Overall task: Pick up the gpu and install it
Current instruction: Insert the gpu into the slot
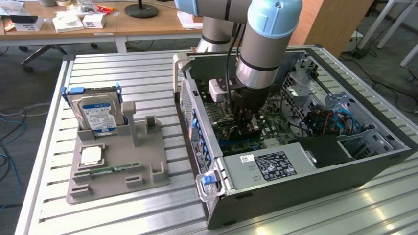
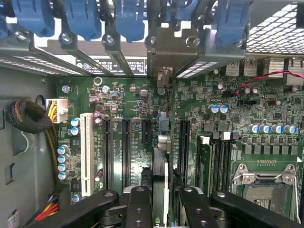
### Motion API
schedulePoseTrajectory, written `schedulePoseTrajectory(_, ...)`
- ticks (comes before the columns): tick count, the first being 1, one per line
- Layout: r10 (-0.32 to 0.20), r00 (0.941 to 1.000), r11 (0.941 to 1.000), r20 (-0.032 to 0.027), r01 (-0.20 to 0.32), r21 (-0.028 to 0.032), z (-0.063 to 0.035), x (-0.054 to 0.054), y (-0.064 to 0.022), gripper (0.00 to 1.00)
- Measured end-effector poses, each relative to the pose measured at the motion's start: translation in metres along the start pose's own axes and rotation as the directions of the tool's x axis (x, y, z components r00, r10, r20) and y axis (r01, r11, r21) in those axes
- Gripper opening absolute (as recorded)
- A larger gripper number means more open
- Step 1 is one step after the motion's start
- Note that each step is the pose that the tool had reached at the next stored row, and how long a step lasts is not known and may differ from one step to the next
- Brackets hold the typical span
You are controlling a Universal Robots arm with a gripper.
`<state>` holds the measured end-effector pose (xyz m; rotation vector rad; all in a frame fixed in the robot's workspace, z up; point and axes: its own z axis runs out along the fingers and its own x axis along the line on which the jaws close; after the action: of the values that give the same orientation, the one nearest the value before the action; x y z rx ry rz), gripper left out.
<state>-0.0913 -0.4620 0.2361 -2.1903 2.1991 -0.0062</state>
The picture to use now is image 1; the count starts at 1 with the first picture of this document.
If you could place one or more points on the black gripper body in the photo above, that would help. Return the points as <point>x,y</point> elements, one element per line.
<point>250,100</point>

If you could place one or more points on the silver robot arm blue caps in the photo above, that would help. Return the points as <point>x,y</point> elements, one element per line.
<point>260,46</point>

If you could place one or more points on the CPU socket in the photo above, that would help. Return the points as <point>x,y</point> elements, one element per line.
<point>227,112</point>

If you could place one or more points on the green motherboard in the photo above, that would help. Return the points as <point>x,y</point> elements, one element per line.
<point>280,129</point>

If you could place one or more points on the blue expansion slot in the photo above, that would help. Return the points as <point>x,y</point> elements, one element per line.
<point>224,142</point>

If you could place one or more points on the metal drive cage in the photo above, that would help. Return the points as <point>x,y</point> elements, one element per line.
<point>303,93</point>

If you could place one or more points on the black power supply label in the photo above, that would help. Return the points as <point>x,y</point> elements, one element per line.
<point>275,166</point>

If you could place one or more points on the grey power supply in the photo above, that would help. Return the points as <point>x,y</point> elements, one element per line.
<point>242,176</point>

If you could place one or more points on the blue case latch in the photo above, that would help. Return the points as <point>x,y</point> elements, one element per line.
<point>208,180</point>

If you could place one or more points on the dark grey PC case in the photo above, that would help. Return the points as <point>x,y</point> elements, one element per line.
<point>294,195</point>

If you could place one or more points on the metal disk bay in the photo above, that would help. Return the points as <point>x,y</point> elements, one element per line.
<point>366,144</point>

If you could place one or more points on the white papers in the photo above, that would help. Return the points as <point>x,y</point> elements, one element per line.
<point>187,23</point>

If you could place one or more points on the brown cardboard box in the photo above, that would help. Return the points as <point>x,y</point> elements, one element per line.
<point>198,18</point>

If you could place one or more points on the black power adapter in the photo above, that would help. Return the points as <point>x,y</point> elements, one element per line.
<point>358,54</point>

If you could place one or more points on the grey parts rack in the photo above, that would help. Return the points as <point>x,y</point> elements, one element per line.
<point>124,159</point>

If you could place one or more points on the wooden cabinet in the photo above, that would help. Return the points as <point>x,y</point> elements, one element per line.
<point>342,24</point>

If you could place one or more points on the hard disk blue carrier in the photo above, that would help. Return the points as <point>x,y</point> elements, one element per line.
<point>98,115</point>

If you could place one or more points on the green RAM stick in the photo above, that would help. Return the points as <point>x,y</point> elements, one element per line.
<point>104,169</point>

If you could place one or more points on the silver CPU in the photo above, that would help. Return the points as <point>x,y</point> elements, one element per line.
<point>91,156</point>

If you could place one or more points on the black lamp base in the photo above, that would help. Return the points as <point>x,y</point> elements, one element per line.
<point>142,11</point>

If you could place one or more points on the red packet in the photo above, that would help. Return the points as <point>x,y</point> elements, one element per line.
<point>106,9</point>

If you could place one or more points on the white carton box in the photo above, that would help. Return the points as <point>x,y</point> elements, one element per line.
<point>92,22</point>

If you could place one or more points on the white printed part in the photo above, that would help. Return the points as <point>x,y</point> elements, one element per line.
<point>68,23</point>

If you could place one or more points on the black chair base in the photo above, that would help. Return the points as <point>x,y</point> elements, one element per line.
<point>39,54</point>

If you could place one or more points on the wooden desk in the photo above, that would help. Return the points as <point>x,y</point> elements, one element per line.
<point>47,34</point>

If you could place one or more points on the tape roll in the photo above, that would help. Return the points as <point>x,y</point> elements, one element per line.
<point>63,2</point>

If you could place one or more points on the grey cup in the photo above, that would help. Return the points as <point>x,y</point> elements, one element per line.
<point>47,3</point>

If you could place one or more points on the black and white box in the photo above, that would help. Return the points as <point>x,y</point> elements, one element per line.
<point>29,25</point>

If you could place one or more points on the red book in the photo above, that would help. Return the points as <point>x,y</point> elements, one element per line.
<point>8,25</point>

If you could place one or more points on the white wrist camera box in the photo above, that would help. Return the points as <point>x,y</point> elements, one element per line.
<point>216,91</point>

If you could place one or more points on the white table frame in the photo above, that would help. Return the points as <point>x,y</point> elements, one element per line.
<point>375,24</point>

